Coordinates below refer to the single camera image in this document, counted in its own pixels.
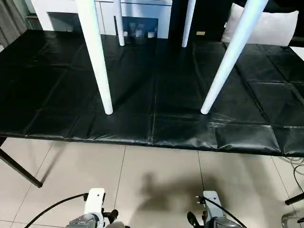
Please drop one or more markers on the white plastic table leg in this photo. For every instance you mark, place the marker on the white plastic table leg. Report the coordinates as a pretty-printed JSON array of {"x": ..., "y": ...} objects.
[
  {"x": 188, "y": 21},
  {"x": 232, "y": 52},
  {"x": 95, "y": 52},
  {"x": 118, "y": 21}
]

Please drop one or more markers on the black office chair base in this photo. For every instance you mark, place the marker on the black office chair base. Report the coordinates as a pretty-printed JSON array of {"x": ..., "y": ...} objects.
[{"x": 294, "y": 199}]

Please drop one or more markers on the black work table leg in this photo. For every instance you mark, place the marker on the black work table leg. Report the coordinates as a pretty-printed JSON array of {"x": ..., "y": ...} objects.
[{"x": 21, "y": 168}]

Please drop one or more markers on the black table mat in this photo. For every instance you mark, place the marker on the black table mat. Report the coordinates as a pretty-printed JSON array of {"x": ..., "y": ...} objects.
[{"x": 156, "y": 90}]

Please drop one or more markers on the small yellow label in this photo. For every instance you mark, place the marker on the small yellow label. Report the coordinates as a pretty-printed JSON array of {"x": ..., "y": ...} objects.
[{"x": 200, "y": 33}]

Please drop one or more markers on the white flat sheet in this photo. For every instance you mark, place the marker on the white flat sheet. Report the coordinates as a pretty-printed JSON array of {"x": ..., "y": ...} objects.
[{"x": 298, "y": 52}]

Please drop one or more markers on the white glass-door cabinet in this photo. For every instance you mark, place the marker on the white glass-door cabinet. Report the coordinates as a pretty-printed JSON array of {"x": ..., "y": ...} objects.
[{"x": 137, "y": 14}]

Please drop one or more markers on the black tall cabinet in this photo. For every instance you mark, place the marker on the black tall cabinet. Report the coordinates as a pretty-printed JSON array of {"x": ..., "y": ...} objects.
[{"x": 209, "y": 14}]

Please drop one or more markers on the light grey cushion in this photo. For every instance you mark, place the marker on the light grey cushion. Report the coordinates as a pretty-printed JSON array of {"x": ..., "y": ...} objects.
[{"x": 270, "y": 26}]

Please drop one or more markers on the grey curtain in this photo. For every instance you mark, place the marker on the grey curtain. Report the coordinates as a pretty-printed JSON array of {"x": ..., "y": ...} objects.
[{"x": 12, "y": 21}]

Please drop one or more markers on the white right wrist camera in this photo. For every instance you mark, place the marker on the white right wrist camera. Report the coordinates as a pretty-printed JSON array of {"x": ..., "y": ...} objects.
[{"x": 211, "y": 204}]

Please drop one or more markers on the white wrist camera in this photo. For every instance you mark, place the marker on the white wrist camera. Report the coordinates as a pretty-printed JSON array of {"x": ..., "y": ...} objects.
[
  {"x": 95, "y": 202},
  {"x": 211, "y": 204}
]

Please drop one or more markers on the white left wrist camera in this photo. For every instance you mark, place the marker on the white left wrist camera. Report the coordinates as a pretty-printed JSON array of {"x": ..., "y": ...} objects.
[{"x": 95, "y": 202}]

